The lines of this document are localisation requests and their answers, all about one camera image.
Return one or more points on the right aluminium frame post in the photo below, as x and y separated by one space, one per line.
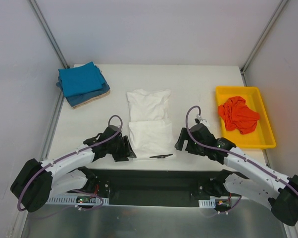
264 34

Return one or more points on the orange t shirt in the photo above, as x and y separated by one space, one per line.
237 115

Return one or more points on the beige folded t shirt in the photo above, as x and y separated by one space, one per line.
91 100

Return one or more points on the white slotted cable duct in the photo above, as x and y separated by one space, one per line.
211 203

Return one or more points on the left aluminium frame post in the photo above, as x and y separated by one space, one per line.
49 34

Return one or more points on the blue folded t shirt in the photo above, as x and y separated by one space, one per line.
75 100

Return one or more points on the aluminium frame post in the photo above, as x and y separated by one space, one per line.
264 34
49 34

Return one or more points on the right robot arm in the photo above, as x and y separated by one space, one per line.
276 191

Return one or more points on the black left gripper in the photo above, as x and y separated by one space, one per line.
124 148

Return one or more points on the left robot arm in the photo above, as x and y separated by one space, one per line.
39 181

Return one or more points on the white t shirt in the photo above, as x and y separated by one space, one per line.
150 127

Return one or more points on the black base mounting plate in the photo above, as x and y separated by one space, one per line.
156 188

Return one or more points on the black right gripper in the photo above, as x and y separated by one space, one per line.
186 141

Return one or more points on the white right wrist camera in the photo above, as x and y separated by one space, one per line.
200 119

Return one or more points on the yellow plastic tray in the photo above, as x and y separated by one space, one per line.
262 137

